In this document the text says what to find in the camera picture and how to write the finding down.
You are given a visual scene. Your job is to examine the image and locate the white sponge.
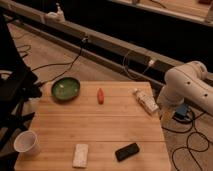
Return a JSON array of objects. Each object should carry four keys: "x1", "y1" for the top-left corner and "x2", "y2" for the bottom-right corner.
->
[{"x1": 72, "y1": 144, "x2": 89, "y2": 168}]

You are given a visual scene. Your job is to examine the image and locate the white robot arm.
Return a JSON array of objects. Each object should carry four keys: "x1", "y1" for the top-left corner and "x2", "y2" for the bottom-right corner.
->
[{"x1": 157, "y1": 61, "x2": 213, "y2": 115}]

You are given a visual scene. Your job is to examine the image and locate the small orange carrot toy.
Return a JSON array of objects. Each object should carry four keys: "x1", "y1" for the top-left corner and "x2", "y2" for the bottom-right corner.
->
[{"x1": 97, "y1": 88, "x2": 104, "y2": 104}]

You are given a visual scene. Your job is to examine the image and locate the green round bowl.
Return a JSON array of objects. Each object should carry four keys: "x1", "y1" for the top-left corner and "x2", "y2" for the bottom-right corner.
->
[{"x1": 51, "y1": 77, "x2": 80, "y2": 101}]

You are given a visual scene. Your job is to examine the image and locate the black rectangular phone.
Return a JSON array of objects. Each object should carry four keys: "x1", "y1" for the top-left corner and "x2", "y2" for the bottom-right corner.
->
[{"x1": 115, "y1": 143, "x2": 140, "y2": 161}]

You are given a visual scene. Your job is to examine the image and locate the blue power box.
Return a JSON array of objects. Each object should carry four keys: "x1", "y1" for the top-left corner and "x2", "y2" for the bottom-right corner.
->
[{"x1": 175, "y1": 104, "x2": 188, "y2": 119}]

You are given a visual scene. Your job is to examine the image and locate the white paper cup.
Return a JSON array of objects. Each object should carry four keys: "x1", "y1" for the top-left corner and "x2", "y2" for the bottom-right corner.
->
[{"x1": 13, "y1": 130, "x2": 41, "y2": 156}]

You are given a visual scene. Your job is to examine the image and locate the white plug cable on rail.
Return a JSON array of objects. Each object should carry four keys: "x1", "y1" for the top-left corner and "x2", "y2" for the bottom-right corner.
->
[{"x1": 122, "y1": 49, "x2": 156, "y2": 81}]

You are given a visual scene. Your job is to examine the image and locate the black floor cable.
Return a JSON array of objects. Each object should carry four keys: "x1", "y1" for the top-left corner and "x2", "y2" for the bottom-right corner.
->
[{"x1": 16, "y1": 36, "x2": 89, "y2": 86}]

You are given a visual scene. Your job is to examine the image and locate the white object on rail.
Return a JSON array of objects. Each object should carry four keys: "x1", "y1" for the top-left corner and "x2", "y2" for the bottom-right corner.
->
[{"x1": 45, "y1": 3, "x2": 65, "y2": 22}]

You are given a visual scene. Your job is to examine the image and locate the black camera stand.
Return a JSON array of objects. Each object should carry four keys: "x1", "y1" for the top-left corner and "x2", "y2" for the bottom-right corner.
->
[{"x1": 0, "y1": 12, "x2": 42, "y2": 171}]

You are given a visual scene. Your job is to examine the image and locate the black cable by robot base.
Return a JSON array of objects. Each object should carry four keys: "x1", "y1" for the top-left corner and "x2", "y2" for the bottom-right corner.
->
[{"x1": 162, "y1": 108, "x2": 213, "y2": 171}]

